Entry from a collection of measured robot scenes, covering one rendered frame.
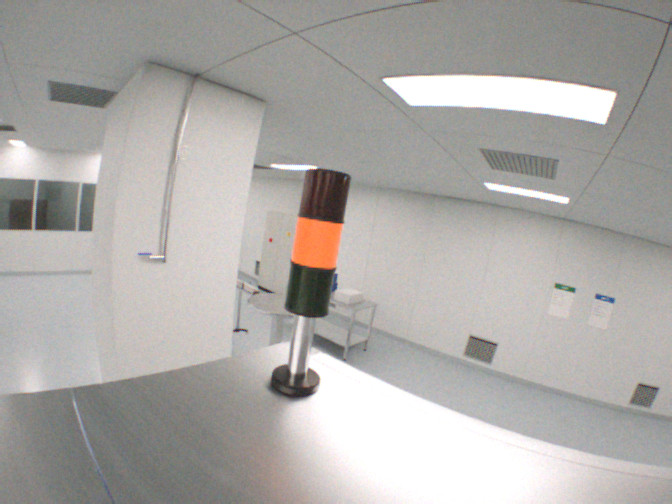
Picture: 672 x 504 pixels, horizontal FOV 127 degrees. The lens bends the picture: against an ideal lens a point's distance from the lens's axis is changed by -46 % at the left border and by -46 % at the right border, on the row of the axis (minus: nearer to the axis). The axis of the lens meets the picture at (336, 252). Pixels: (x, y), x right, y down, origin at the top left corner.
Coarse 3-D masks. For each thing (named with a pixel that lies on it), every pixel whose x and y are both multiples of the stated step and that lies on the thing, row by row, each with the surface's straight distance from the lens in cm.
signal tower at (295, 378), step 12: (312, 168) 32; (300, 216) 32; (312, 216) 31; (300, 264) 32; (300, 324) 34; (312, 324) 35; (300, 336) 35; (312, 336) 36; (300, 348) 36; (288, 360) 37; (300, 360) 36; (276, 372) 39; (288, 372) 38; (300, 372) 37; (312, 372) 40; (276, 384) 37; (288, 384) 37; (300, 384) 37; (312, 384) 37
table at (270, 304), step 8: (256, 296) 457; (264, 296) 462; (272, 296) 467; (280, 296) 472; (248, 304) 426; (256, 304) 423; (264, 304) 427; (272, 304) 432; (280, 304) 436; (264, 312) 404; (272, 312) 402; (280, 312) 406; (288, 312) 410; (272, 320) 447; (280, 320) 443; (272, 328) 450; (280, 328) 448; (272, 336) 454; (280, 336) 454; (272, 344) 459
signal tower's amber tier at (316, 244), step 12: (300, 228) 32; (312, 228) 31; (324, 228) 31; (336, 228) 32; (300, 240) 32; (312, 240) 31; (324, 240) 31; (336, 240) 32; (300, 252) 32; (312, 252) 31; (324, 252) 31; (336, 252) 32; (312, 264) 31; (324, 264) 32
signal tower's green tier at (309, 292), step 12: (300, 276) 32; (312, 276) 32; (324, 276) 32; (288, 288) 34; (300, 288) 32; (312, 288) 32; (324, 288) 32; (288, 300) 34; (300, 300) 32; (312, 300) 32; (324, 300) 33; (300, 312) 33; (312, 312) 33; (324, 312) 34
